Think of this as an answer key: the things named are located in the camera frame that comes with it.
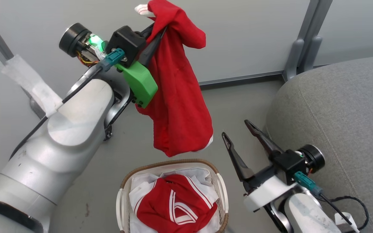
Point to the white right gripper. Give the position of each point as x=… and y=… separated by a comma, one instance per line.
x=267, y=194

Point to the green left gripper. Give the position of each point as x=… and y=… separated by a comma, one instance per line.
x=139, y=84

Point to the plain red garment white cuffs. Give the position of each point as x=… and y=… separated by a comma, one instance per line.
x=176, y=97

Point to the red garment with white stripes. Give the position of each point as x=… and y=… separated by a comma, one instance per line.
x=160, y=207

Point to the white basket liner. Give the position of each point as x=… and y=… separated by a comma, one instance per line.
x=141, y=191

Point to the white basket with brown rim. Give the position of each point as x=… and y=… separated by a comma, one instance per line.
x=119, y=207

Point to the grey fabric sofa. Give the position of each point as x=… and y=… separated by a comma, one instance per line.
x=342, y=113

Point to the black caster wheel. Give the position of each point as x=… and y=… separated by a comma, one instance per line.
x=108, y=133

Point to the white tape strip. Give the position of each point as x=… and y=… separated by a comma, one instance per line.
x=28, y=81

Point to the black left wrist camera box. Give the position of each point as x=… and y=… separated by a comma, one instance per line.
x=125, y=40

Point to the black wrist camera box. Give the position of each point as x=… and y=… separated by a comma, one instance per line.
x=288, y=165
x=125, y=40

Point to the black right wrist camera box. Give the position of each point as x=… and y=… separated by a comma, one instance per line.
x=288, y=165

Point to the grey partition bottom rail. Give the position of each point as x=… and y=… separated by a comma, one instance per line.
x=238, y=78

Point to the grey double partition post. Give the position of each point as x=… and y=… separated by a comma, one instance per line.
x=306, y=42

